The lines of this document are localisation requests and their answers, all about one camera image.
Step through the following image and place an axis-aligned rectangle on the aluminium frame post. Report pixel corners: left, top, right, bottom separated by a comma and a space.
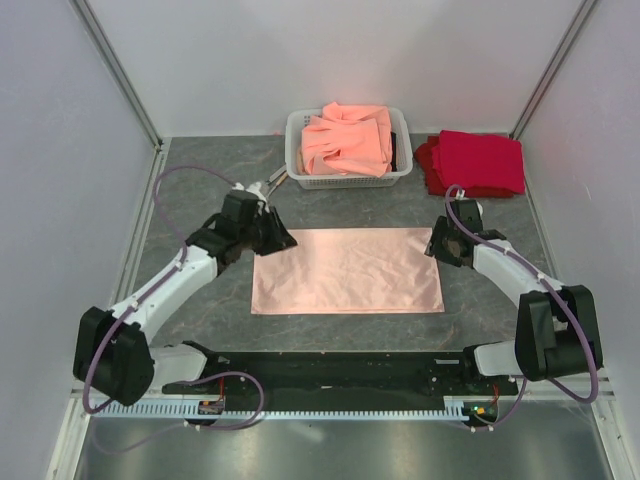
70, 0, 164, 151
509, 0, 600, 140

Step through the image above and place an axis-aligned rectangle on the red folded cloth stack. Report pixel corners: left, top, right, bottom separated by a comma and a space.
414, 130, 526, 198

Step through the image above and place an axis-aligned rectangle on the purple cable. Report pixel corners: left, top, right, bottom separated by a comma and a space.
444, 184, 601, 434
82, 164, 269, 454

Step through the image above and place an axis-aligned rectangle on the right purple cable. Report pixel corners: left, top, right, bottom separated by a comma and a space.
444, 184, 601, 434

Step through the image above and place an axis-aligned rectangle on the white plastic basket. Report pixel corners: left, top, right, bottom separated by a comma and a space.
284, 107, 413, 190

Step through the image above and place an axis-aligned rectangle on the wooden utensil in basket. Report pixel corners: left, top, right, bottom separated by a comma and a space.
296, 147, 307, 175

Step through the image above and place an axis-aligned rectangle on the salmon pink cloth pile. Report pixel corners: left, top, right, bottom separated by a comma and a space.
300, 102, 393, 178

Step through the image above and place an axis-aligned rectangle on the left aluminium frame post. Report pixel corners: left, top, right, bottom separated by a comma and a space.
70, 0, 164, 151

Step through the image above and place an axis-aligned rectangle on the white slotted cable duct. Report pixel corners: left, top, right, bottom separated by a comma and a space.
96, 398, 488, 421

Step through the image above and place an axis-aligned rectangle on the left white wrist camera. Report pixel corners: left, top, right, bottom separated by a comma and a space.
232, 181, 270, 212

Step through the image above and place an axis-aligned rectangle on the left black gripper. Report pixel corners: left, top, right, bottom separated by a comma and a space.
239, 206, 296, 257

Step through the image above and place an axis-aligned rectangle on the right aluminium frame post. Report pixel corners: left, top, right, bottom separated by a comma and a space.
509, 0, 600, 140

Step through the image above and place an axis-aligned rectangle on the green handled knife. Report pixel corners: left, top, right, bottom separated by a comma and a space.
266, 165, 287, 187

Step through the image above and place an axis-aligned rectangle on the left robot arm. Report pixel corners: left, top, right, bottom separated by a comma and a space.
73, 190, 297, 406

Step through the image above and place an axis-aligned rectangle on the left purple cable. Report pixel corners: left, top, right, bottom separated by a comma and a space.
82, 164, 269, 454

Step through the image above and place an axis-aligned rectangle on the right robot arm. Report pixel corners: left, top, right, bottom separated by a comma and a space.
425, 199, 603, 394

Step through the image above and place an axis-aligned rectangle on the light pink satin napkin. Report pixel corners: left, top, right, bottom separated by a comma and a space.
251, 228, 445, 315

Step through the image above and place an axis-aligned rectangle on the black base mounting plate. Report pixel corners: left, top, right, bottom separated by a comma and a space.
162, 349, 521, 404

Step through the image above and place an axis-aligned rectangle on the dark item in basket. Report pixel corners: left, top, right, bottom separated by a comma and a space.
390, 131, 398, 172

